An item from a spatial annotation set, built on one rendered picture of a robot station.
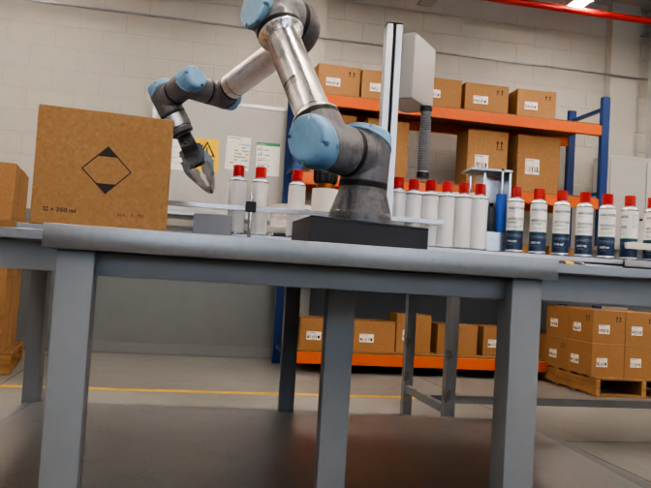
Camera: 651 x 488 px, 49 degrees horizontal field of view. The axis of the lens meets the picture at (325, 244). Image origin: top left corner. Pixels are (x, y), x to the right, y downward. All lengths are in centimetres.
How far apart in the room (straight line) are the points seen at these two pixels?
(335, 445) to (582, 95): 650
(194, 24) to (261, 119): 105
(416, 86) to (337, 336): 85
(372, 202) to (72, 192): 68
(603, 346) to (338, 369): 446
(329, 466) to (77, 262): 68
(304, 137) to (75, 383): 71
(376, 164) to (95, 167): 65
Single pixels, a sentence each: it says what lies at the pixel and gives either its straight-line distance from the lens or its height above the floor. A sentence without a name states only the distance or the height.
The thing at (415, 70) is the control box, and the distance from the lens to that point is 208.
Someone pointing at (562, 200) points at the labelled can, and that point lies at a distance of 234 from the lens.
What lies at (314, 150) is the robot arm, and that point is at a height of 104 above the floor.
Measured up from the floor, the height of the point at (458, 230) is 93.
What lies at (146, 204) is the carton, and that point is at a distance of 172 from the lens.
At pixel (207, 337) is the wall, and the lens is 648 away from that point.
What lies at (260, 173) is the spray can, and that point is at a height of 106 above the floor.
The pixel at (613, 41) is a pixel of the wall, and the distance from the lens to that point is 796.
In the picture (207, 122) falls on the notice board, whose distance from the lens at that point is 646.
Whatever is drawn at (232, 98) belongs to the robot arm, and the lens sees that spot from 216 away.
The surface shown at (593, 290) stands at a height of 78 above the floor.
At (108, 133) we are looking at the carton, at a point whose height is 107.
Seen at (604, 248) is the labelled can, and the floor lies 91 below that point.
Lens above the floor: 77
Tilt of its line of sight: 3 degrees up
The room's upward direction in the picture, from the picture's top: 4 degrees clockwise
